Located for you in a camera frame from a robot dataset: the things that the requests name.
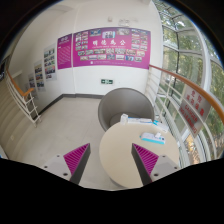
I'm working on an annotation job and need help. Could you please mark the staircase railing orange handrail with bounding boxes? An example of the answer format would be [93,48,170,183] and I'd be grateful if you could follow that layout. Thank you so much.
[6,71,41,126]

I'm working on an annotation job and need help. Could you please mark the white power strip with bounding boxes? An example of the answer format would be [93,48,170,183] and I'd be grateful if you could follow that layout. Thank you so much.
[140,132,165,144]

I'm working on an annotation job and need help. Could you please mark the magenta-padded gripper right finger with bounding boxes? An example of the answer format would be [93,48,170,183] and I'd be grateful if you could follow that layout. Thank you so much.
[131,143,179,185]

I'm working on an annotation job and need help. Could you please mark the white photo wall panel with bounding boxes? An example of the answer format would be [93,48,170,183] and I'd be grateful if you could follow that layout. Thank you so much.
[44,44,56,81]

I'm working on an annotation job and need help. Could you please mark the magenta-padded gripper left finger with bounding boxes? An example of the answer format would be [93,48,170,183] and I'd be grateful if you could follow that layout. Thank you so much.
[42,143,90,185]

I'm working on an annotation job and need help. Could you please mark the orange handrail window railing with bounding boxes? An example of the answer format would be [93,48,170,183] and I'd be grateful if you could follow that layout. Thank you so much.
[146,66,224,163]

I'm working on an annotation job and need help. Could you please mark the green exit sign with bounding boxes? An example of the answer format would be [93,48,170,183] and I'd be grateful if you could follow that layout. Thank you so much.
[101,79,113,84]

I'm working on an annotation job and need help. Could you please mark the narrow magenta wall poster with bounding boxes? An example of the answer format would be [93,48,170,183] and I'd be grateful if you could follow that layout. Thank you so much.
[57,34,72,69]

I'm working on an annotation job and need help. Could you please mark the white and blue flat box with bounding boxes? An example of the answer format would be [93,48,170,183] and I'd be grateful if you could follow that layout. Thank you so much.
[128,117,153,125]

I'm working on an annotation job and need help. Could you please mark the grey tub armchair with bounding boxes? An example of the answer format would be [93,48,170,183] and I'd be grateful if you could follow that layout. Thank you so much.
[98,88,154,131]

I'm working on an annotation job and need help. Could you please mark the red and white warning sign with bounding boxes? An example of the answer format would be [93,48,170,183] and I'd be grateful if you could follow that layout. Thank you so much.
[179,86,211,137]

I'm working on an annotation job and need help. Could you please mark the large magenta wall poster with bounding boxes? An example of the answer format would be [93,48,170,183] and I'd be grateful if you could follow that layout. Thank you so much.
[73,27,151,69]

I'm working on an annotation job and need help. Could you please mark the white charger plug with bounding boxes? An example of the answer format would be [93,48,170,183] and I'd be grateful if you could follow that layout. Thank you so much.
[155,132,161,138]

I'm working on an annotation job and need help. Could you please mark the round beige table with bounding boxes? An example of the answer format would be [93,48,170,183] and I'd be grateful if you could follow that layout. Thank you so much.
[99,123,179,188]

